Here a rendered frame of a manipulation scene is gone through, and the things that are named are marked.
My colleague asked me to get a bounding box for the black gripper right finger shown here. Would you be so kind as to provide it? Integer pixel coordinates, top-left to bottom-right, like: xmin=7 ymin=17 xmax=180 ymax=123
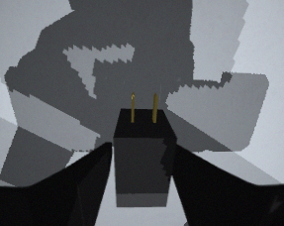
xmin=172 ymin=145 xmax=284 ymax=226

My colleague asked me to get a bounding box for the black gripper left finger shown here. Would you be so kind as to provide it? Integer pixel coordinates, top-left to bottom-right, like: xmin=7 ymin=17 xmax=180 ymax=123
xmin=0 ymin=142 xmax=112 ymax=226

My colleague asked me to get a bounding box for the black two-prong plug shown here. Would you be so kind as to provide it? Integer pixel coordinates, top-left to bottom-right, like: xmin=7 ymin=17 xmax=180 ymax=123
xmin=113 ymin=93 xmax=177 ymax=207

